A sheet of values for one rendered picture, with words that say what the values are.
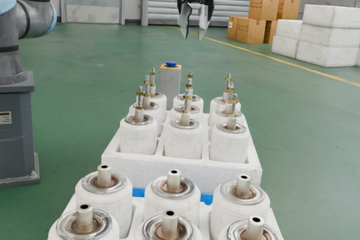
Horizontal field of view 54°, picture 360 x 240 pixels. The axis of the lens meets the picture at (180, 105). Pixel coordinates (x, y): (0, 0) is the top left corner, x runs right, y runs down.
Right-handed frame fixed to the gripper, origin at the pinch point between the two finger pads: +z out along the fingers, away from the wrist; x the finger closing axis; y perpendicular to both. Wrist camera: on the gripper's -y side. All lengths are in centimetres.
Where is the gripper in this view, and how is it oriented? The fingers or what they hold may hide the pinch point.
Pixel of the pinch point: (193, 34)
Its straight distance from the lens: 98.1
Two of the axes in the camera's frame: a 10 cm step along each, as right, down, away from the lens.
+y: -3.2, 2.7, -9.1
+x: 9.5, 1.6, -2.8
